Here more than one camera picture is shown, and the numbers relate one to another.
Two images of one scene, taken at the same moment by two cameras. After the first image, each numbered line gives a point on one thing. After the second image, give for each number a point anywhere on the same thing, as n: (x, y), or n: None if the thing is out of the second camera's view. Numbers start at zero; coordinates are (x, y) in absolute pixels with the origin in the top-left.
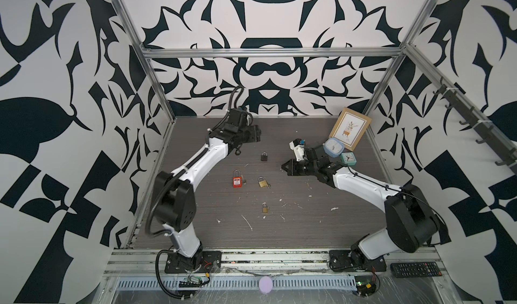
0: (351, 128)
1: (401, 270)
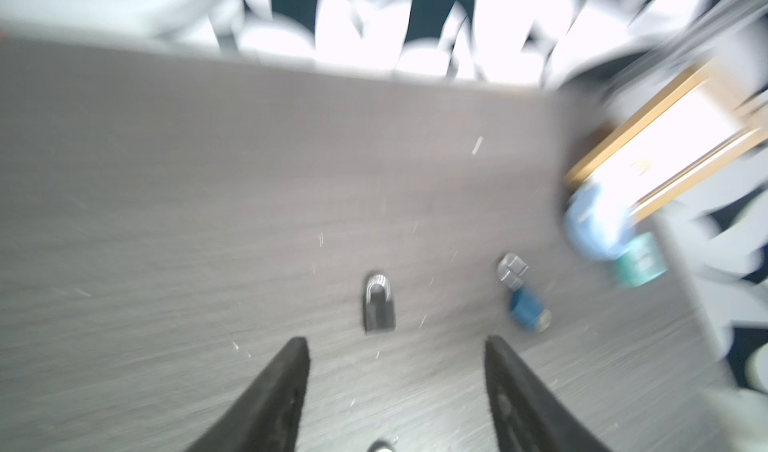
0: (704, 123)
1: None
